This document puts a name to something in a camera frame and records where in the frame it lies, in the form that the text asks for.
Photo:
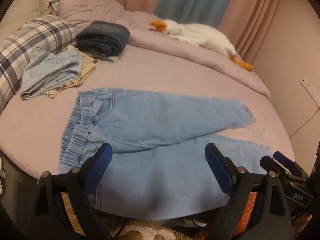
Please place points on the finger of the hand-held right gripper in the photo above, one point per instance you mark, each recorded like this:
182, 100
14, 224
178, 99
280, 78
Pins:
285, 158
270, 165

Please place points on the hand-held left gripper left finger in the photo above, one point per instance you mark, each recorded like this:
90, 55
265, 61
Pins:
101, 162

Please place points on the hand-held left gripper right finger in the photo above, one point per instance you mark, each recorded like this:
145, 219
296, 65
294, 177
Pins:
217, 167

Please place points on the light blue denim pants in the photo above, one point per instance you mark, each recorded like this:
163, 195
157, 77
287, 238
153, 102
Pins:
162, 180

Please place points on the orange fluffy rug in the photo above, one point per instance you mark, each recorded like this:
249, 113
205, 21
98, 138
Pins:
247, 212

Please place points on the brown and white fluffy rug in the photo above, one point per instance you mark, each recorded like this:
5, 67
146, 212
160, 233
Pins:
150, 231

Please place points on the beige printed cloth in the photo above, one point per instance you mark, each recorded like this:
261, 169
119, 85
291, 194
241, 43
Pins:
86, 67

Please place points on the pink bed sheet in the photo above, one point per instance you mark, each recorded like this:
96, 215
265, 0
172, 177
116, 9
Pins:
155, 75

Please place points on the folded light blue denim garment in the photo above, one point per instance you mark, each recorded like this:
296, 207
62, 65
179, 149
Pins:
50, 72

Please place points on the folded pale green cloth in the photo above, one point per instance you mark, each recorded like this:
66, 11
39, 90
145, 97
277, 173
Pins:
116, 58

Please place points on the folded dark denim jeans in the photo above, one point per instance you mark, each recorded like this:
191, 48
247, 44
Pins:
105, 36

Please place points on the pink duvet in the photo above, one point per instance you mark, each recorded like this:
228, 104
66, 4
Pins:
155, 45

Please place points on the white goose plush toy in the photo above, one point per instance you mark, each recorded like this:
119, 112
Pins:
207, 35

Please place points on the plaid pillow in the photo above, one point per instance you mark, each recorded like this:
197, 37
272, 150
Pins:
30, 40

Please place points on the blue curtain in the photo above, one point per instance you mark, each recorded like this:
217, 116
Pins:
195, 0

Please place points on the beige cushioned headboard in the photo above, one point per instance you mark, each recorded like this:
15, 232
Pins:
22, 5

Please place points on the white wall socket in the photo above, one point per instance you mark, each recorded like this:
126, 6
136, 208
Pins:
310, 88

